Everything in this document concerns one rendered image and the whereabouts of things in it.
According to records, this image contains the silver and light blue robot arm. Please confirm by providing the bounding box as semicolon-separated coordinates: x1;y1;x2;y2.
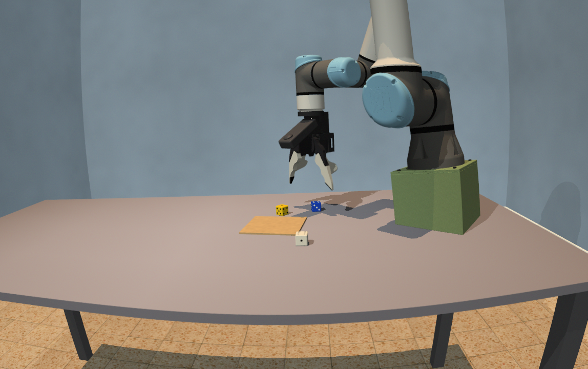
295;0;465;170

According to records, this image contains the tan mat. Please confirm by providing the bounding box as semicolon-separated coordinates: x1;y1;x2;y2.
239;216;307;236

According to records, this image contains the blue die with white pips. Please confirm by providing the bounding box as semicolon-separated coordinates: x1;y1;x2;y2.
311;201;321;212

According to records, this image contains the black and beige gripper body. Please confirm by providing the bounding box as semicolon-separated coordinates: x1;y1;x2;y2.
296;111;334;157

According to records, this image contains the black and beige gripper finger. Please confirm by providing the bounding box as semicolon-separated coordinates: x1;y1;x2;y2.
314;140;338;190
289;148;308;183

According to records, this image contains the grey die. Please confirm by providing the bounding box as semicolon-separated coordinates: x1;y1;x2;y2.
296;231;308;246

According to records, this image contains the yellow die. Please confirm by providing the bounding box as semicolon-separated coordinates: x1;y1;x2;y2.
276;204;288;216

